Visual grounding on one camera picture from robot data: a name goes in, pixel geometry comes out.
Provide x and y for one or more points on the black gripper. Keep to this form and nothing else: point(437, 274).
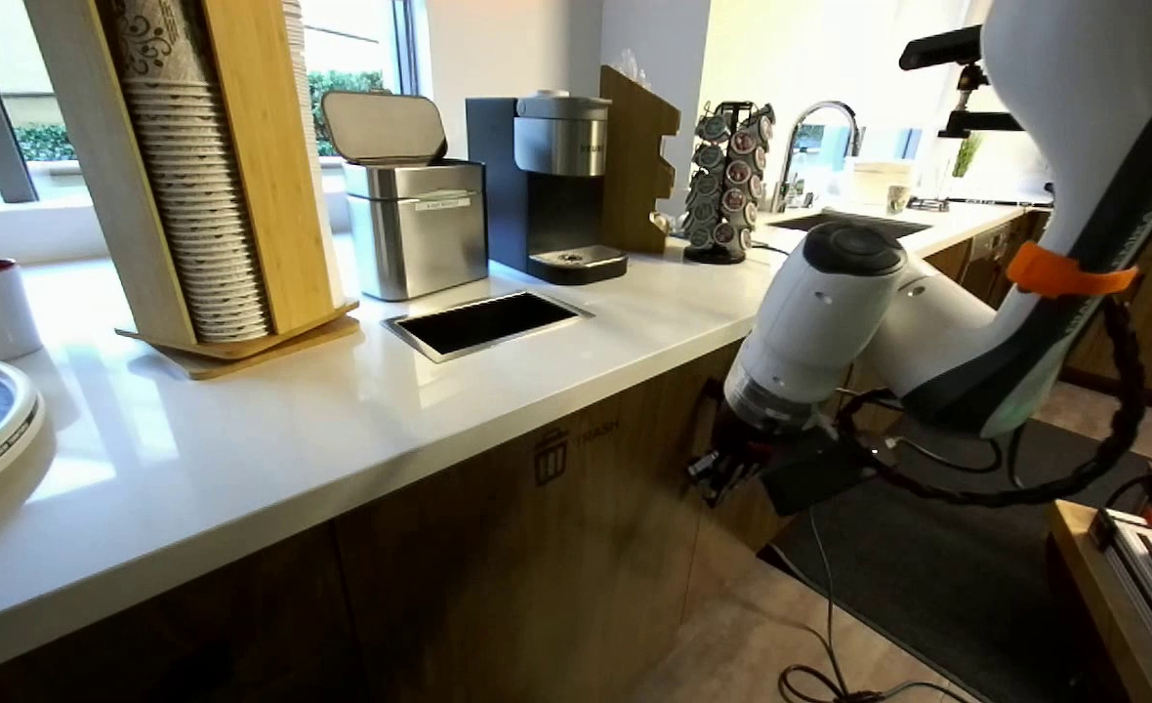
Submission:
point(737, 456)

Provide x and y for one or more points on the brown wooden cabinet door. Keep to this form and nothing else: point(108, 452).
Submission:
point(552, 566)

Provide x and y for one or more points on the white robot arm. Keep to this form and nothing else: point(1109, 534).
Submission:
point(1075, 76)

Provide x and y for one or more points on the coffee pod carousel rack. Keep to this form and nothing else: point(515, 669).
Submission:
point(729, 180)

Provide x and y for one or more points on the wooden angular organizer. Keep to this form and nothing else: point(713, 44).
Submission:
point(635, 175)

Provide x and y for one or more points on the black countertop trash opening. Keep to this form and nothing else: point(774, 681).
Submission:
point(478, 327)

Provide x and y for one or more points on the black and silver coffee machine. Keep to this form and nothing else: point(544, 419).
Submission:
point(544, 184)

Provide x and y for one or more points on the chrome kitchen faucet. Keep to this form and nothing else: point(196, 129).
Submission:
point(821, 142)

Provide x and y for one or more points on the stainless steel countertop bin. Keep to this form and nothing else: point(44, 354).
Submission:
point(414, 214)

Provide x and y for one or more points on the wooden cart with items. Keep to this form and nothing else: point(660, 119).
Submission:
point(1109, 563)

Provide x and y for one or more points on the wooden paper cup dispenser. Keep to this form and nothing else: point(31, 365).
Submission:
point(271, 139)

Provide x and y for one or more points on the stack of patterned paper cups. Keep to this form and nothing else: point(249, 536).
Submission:
point(180, 128)

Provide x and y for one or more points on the black camera on stand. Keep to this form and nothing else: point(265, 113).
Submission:
point(959, 81)

